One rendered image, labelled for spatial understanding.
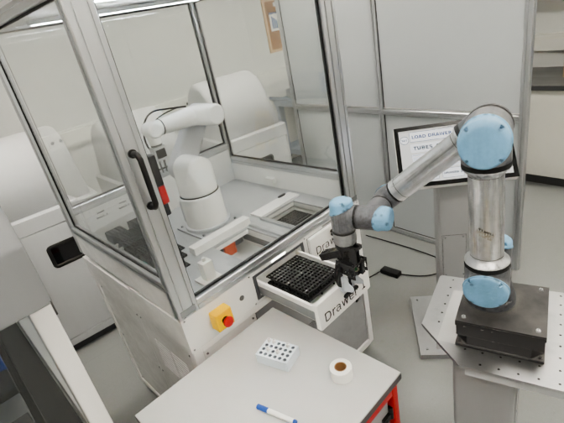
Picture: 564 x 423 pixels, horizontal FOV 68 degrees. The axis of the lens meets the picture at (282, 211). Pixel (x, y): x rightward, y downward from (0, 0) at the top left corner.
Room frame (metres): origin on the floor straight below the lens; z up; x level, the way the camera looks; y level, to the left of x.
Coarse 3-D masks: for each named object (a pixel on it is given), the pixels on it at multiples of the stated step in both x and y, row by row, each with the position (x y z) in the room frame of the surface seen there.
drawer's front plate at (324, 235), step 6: (324, 228) 1.62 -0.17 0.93; (330, 228) 1.63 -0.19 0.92; (318, 234) 1.58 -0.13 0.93; (324, 234) 1.61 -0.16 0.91; (330, 234) 1.63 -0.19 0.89; (312, 240) 1.56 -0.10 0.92; (318, 240) 1.58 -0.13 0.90; (324, 240) 1.60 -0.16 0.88; (312, 246) 1.55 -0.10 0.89; (324, 246) 1.60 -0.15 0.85; (330, 246) 1.62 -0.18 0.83; (312, 252) 1.55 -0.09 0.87; (318, 252) 1.57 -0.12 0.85
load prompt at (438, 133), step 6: (414, 132) 1.94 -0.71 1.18; (420, 132) 1.93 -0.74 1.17; (426, 132) 1.92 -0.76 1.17; (432, 132) 1.91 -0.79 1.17; (438, 132) 1.90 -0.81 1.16; (444, 132) 1.89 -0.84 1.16; (450, 132) 1.88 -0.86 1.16; (414, 138) 1.92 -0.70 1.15; (420, 138) 1.91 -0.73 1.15; (426, 138) 1.90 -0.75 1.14; (432, 138) 1.89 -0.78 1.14; (438, 138) 1.88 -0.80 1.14
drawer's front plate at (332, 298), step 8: (368, 280) 1.29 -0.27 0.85; (336, 288) 1.18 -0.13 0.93; (360, 288) 1.25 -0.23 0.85; (328, 296) 1.14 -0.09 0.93; (336, 296) 1.17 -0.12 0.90; (352, 296) 1.22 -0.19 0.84; (320, 304) 1.12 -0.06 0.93; (328, 304) 1.14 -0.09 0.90; (336, 304) 1.16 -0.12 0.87; (320, 312) 1.11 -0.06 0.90; (328, 312) 1.14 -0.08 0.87; (336, 312) 1.16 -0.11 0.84; (320, 320) 1.11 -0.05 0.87; (320, 328) 1.11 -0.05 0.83
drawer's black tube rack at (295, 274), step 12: (288, 264) 1.43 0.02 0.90; (300, 264) 1.42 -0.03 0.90; (312, 264) 1.40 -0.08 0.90; (324, 264) 1.38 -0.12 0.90; (276, 276) 1.37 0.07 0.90; (288, 276) 1.36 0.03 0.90; (300, 276) 1.34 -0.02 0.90; (312, 276) 1.32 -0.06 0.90; (288, 288) 1.32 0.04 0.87; (300, 288) 1.26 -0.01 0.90; (324, 288) 1.27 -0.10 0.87
